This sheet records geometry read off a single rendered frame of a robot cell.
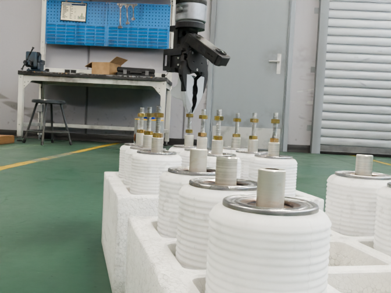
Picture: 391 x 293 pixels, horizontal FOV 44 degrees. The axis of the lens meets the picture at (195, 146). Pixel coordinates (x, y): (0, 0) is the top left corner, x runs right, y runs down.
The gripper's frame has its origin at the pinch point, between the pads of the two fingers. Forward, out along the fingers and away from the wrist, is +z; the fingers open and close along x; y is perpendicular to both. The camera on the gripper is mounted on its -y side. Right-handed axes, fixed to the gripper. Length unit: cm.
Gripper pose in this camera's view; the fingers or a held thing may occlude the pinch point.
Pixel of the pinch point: (192, 107)
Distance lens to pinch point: 117.2
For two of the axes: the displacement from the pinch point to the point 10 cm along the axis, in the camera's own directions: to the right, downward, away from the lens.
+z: -0.5, 10.0, 0.5
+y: -7.6, -0.7, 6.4
